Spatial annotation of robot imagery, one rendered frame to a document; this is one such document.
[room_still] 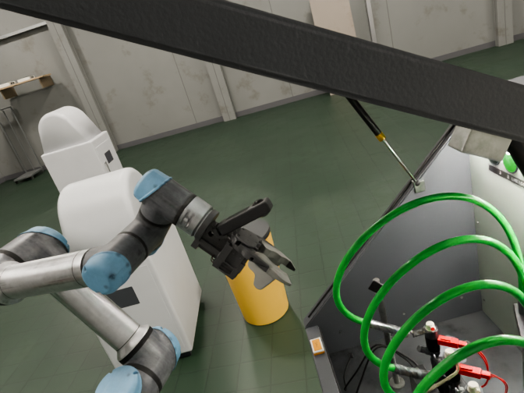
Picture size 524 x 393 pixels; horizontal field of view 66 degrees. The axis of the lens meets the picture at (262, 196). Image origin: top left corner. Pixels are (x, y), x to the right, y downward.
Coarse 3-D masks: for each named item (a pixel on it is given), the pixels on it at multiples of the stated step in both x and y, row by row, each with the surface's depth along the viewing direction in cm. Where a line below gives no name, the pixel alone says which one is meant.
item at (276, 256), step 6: (264, 246) 84; (270, 246) 85; (264, 252) 84; (270, 252) 84; (276, 252) 85; (270, 258) 86; (276, 258) 85; (282, 258) 85; (288, 258) 85; (276, 264) 86; (288, 264) 85; (294, 270) 85
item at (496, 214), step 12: (408, 204) 74; (420, 204) 74; (480, 204) 74; (384, 216) 75; (396, 216) 74; (372, 228) 75; (504, 228) 77; (360, 240) 76; (516, 240) 78; (348, 252) 77; (516, 252) 79; (336, 276) 78; (336, 288) 79; (336, 300) 80; (348, 312) 82; (360, 324) 83
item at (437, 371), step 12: (492, 336) 56; (504, 336) 56; (516, 336) 56; (468, 348) 56; (480, 348) 55; (444, 360) 56; (456, 360) 56; (432, 372) 57; (444, 372) 56; (420, 384) 58; (432, 384) 57
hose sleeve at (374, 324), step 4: (372, 320) 83; (376, 320) 84; (372, 324) 83; (376, 324) 83; (380, 324) 83; (384, 324) 84; (388, 324) 84; (392, 324) 85; (372, 328) 83; (376, 328) 83; (380, 328) 83; (384, 328) 83; (388, 328) 84; (392, 328) 84; (396, 328) 84; (388, 332) 84; (392, 332) 84; (396, 332) 84
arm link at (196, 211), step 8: (192, 200) 80; (200, 200) 81; (192, 208) 79; (200, 208) 80; (208, 208) 81; (184, 216) 79; (192, 216) 79; (200, 216) 79; (176, 224) 81; (184, 224) 80; (192, 224) 79; (200, 224) 80; (192, 232) 80
